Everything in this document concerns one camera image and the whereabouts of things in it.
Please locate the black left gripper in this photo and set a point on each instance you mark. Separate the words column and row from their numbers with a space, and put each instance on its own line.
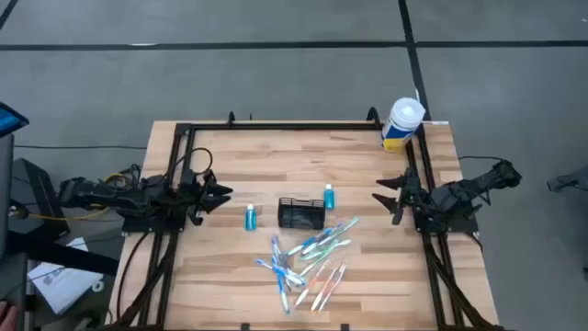
column 195, row 200

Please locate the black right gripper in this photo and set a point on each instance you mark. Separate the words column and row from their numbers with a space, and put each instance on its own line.
column 411, row 195

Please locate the orange toothbrush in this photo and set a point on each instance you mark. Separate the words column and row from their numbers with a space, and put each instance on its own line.
column 326, row 287
column 333, row 286
column 312, row 283

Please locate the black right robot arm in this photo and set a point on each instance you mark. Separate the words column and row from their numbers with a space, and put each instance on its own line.
column 478, row 181

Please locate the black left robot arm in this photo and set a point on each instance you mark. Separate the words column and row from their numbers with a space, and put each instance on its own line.
column 115, row 197

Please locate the white-lidded blue yellow wipes canister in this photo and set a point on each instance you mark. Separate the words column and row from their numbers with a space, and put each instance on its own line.
column 404, row 119

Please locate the black table clamp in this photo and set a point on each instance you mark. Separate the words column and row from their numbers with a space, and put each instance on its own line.
column 344, row 327
column 245, row 327

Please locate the white tape roll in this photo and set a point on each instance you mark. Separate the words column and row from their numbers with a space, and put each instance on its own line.
column 93, row 286

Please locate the white paper booklet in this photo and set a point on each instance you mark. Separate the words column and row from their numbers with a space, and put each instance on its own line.
column 64, row 285

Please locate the grey stand foot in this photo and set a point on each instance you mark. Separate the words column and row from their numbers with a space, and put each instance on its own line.
column 569, row 181

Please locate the black equipment stand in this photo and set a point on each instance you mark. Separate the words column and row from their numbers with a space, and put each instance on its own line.
column 39, row 193

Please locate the blue-lit monitor screen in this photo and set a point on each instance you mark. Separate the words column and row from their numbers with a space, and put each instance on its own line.
column 11, row 120

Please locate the person's hand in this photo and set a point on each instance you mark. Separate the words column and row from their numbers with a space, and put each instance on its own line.
column 7, row 319

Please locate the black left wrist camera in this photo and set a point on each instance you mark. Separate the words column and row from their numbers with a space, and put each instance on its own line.
column 188, row 178

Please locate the small black frame hook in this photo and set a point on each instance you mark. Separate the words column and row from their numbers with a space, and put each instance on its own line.
column 231, row 120

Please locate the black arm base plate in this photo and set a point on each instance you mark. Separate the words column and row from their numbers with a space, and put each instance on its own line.
column 464, row 225
column 138, row 225

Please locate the large black frame hook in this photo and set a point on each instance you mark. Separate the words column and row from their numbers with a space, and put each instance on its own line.
column 367, row 118

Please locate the black aluminium extrusion frame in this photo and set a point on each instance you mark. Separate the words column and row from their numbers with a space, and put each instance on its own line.
column 298, row 126

